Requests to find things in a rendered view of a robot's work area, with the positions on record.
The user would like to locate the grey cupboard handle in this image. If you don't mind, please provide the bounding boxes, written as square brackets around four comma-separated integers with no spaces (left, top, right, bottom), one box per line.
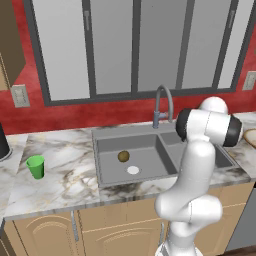
[70,210,80,243]
[158,221,167,247]

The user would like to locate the grey curved tap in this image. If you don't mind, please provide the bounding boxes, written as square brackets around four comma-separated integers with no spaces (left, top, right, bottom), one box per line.
[152,84,175,130]

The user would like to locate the grey wall outlet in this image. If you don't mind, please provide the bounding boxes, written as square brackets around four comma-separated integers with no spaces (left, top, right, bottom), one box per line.
[241,70,256,92]
[10,84,31,109]

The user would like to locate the brown wall cupboard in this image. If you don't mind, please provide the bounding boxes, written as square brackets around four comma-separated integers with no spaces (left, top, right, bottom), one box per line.
[0,0,27,92]

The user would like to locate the beige cupboard door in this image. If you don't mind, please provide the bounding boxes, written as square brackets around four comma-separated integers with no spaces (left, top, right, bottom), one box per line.
[194,181,256,256]
[2,211,81,256]
[77,197,169,256]

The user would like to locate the grey dishwasher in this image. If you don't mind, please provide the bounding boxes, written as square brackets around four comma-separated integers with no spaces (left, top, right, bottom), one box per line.
[225,189,256,253]

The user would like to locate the tan bowl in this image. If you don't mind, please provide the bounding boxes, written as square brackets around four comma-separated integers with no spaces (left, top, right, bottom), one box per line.
[242,128,256,150]

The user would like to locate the brown potato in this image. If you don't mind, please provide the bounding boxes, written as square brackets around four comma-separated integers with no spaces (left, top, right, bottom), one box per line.
[117,150,131,164]

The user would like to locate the black round appliance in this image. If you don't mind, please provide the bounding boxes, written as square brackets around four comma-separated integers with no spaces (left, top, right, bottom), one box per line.
[0,122,14,163]

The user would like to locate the grey double sink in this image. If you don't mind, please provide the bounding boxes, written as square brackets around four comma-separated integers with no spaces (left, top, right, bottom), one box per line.
[91,124,241,189]

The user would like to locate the grey framed window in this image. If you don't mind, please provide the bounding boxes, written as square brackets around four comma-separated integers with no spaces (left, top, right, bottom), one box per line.
[22,0,256,108]

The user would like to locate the green cup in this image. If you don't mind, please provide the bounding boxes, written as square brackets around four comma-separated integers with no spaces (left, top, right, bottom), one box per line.
[25,154,46,180]

